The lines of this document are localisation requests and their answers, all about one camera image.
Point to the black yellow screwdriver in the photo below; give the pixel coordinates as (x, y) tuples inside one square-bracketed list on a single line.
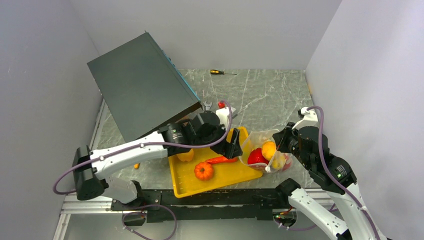
[(219, 72)]

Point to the red apple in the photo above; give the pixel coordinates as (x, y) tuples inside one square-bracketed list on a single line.
[(288, 163)]

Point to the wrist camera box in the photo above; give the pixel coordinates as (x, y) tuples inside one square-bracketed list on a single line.
[(224, 116), (308, 118)]

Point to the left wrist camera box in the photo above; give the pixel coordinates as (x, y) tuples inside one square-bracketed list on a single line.
[(224, 116)]

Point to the yellow lemon squash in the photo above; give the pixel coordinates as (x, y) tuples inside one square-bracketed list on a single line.
[(279, 161)]

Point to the dark grey box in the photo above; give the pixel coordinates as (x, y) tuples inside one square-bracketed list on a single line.
[(142, 88)]

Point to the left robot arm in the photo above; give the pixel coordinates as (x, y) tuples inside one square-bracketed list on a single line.
[(93, 169)]

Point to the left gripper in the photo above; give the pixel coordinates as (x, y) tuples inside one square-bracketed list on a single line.
[(233, 150)]

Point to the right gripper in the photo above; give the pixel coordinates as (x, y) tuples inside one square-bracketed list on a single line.
[(280, 137)]

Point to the black base frame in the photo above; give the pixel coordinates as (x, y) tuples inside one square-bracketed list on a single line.
[(250, 203)]

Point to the red bell pepper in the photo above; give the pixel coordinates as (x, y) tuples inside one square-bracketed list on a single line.
[(256, 157)]

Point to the yellow bell pepper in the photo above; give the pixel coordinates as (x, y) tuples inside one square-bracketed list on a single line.
[(186, 156)]

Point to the silver wrench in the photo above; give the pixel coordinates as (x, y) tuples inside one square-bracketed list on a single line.
[(207, 105)]

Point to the orange carrot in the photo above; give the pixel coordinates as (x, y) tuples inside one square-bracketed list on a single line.
[(221, 160)]

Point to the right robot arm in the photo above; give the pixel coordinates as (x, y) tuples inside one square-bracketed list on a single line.
[(334, 176)]

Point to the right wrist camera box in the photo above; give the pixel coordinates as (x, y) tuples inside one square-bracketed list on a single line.
[(308, 118)]

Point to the brown potato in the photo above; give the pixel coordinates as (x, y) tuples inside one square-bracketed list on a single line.
[(268, 150)]

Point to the orange pumpkin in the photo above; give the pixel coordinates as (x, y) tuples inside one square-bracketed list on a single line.
[(204, 171)]

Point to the clear zip top bag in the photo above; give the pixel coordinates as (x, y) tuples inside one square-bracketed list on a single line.
[(254, 140)]

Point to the aluminium rail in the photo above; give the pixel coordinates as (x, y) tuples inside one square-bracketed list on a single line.
[(72, 206)]

